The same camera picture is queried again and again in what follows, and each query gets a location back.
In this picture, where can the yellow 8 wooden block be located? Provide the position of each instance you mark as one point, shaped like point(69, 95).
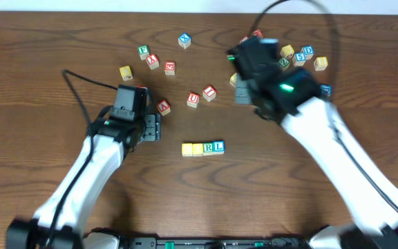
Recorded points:
point(320, 63)

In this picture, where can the blue L wooden block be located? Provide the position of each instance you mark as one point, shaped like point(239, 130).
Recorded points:
point(218, 147)

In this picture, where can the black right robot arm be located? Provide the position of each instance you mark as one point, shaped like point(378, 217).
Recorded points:
point(294, 100)

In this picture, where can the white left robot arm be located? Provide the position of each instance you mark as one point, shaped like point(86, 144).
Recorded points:
point(61, 220)

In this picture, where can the yellow block far top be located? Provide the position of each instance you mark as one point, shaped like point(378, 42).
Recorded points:
point(287, 52)

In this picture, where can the red A wooden block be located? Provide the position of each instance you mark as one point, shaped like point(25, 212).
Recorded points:
point(163, 107)

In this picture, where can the red E wooden block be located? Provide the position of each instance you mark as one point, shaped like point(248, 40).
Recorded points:
point(170, 68)

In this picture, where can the blue D block far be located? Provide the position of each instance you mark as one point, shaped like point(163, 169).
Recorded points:
point(308, 52)

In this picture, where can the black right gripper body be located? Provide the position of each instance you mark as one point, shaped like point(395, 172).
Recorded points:
point(242, 93)

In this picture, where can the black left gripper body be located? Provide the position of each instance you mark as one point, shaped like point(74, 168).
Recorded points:
point(151, 127)

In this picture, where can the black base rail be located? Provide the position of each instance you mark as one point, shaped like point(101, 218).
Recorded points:
point(153, 243)

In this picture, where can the red X wooden block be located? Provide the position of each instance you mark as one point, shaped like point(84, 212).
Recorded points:
point(152, 61)

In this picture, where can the blue 5 wooden block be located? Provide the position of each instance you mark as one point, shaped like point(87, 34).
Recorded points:
point(298, 59)

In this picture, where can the green R wooden block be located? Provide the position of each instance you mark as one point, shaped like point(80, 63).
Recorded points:
point(208, 148)

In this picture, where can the red I block far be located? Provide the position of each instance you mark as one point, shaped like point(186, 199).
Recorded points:
point(243, 39)

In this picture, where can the yellow O wooden block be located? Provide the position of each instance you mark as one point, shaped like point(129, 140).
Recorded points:
point(197, 149)

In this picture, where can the yellow block beside centre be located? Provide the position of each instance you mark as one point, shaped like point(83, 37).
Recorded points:
point(233, 79)

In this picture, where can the blue D block right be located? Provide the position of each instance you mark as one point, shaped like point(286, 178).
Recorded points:
point(326, 90)

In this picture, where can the green F wooden block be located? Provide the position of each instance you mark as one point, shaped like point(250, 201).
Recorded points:
point(143, 52)

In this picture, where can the red W wooden block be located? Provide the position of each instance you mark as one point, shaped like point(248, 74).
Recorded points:
point(258, 33)

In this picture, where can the yellow acorn wooden block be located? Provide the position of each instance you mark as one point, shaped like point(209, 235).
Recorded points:
point(126, 73)

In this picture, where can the red I block centre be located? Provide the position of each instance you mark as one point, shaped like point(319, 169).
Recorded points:
point(209, 93)

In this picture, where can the blue d block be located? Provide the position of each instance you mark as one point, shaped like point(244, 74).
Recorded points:
point(326, 90)
point(308, 52)

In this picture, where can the yellow C wooden block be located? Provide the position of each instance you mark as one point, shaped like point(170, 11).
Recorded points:
point(187, 149)

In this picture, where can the blue X wooden block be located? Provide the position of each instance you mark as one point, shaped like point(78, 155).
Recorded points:
point(184, 40)

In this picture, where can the green Z wooden block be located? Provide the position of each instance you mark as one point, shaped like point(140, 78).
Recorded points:
point(284, 63)

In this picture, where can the red U block centre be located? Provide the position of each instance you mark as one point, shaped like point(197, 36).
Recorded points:
point(193, 100)

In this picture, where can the red i block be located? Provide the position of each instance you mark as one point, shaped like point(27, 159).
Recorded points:
point(243, 39)
point(209, 93)

